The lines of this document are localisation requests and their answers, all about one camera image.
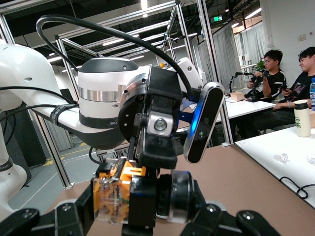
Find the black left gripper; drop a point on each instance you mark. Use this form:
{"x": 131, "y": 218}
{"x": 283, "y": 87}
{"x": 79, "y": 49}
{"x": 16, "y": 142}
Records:
{"x": 162, "y": 83}

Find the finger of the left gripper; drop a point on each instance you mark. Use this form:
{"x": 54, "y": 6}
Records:
{"x": 140, "y": 229}

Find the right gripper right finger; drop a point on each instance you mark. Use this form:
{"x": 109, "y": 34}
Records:
{"x": 214, "y": 221}

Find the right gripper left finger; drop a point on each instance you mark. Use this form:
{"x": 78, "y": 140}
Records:
{"x": 66, "y": 218}

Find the orange push-button switch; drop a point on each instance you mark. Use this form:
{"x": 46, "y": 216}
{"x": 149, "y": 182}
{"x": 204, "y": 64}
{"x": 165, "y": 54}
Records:
{"x": 110, "y": 196}

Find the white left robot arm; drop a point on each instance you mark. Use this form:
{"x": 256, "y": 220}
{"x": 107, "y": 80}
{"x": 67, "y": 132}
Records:
{"x": 98, "y": 81}

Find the small tan box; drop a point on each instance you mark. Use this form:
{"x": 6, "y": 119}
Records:
{"x": 236, "y": 96}

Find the white desk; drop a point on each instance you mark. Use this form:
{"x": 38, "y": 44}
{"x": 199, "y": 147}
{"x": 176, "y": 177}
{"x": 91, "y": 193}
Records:
{"x": 246, "y": 108}
{"x": 270, "y": 157}

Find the clear plastic piece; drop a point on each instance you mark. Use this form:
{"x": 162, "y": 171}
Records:
{"x": 311, "y": 159}

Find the white tumbler green print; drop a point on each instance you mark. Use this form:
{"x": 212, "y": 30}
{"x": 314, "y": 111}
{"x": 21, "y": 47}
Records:
{"x": 302, "y": 123}

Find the green potted plant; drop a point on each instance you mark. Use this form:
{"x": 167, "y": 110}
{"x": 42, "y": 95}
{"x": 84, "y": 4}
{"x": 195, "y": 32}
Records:
{"x": 260, "y": 66}

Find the seated man with glasses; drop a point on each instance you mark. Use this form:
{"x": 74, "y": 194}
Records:
{"x": 273, "y": 81}

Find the green exit sign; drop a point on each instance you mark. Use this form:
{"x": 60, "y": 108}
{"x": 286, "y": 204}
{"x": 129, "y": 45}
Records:
{"x": 217, "y": 18}

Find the seated man black shirt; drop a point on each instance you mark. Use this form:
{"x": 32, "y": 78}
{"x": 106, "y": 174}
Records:
{"x": 302, "y": 86}

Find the clear water bottle blue cap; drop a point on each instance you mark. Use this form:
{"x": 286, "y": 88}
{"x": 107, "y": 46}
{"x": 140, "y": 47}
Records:
{"x": 313, "y": 96}

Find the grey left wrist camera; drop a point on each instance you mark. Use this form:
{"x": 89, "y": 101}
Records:
{"x": 204, "y": 123}

